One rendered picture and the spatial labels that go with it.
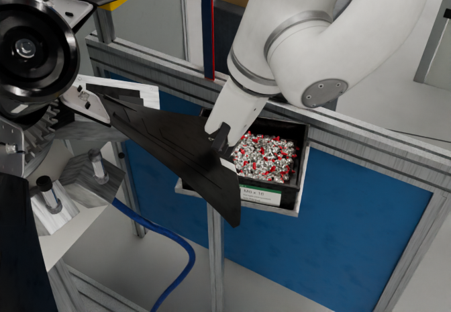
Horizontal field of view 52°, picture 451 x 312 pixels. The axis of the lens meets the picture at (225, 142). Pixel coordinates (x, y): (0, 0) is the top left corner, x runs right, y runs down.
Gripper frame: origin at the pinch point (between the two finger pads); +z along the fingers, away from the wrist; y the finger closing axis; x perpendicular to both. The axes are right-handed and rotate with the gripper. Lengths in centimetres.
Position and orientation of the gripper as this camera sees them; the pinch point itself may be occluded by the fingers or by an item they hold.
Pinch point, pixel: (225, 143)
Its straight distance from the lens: 69.7
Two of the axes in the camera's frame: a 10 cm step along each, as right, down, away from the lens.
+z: -2.6, 5.7, 7.8
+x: 8.3, 5.4, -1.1
